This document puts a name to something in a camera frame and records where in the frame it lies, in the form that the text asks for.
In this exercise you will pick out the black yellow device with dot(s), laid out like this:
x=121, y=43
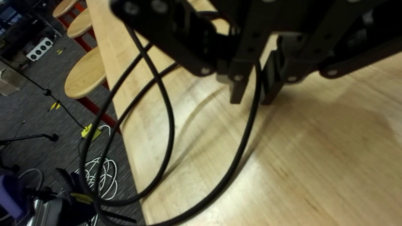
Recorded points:
x=76, y=202

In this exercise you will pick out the white power strip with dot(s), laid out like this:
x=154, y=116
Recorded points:
x=40, y=50

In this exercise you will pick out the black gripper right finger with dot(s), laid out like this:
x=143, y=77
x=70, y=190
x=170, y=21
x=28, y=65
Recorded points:
x=272, y=84

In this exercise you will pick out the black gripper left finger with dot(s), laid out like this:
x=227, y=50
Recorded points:
x=239, y=84

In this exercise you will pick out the yellow green floor tag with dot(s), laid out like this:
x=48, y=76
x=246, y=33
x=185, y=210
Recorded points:
x=90, y=134

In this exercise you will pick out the black tripod stand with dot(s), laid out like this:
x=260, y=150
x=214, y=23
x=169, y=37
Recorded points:
x=42, y=89

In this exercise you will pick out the wooden stool red frame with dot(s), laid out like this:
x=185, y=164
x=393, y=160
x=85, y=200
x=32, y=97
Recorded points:
x=80, y=25
x=65, y=8
x=86, y=74

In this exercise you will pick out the purple object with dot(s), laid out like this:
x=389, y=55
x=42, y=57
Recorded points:
x=11, y=197

